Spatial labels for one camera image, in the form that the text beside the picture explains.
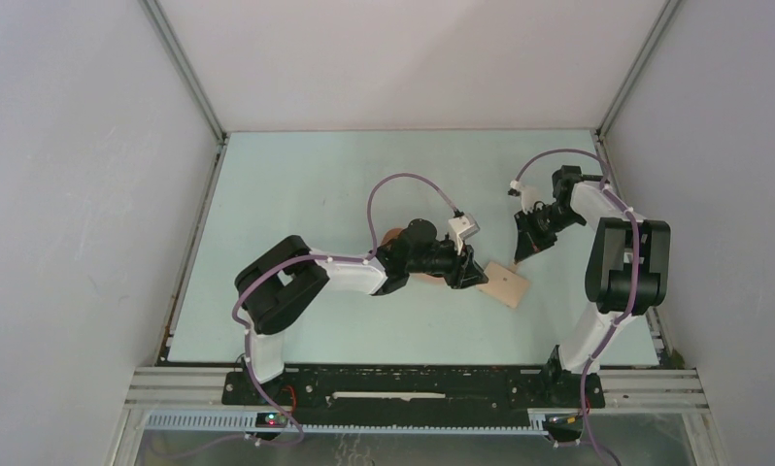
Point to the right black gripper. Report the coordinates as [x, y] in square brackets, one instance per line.
[526, 235]

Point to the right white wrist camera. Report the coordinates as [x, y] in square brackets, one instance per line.
[528, 195]

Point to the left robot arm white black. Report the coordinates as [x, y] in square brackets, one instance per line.
[277, 288]

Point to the aluminium frame rail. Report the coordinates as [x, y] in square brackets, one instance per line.
[625, 391]

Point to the pink oval tray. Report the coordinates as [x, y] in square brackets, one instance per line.
[389, 237]

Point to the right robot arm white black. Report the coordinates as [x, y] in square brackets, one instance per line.
[626, 275]

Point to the controller board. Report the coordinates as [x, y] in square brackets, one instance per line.
[271, 420]
[564, 429]

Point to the tan leather card holder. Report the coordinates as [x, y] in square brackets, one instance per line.
[504, 285]

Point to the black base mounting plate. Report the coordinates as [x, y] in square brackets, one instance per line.
[436, 396]

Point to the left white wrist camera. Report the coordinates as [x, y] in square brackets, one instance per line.
[462, 227]

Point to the left controller board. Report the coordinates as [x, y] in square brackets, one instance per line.
[271, 420]

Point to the right controller board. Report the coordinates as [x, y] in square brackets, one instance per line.
[564, 429]

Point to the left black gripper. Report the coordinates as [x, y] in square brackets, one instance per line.
[463, 272]

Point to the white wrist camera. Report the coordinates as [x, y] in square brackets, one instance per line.
[462, 227]
[528, 195]

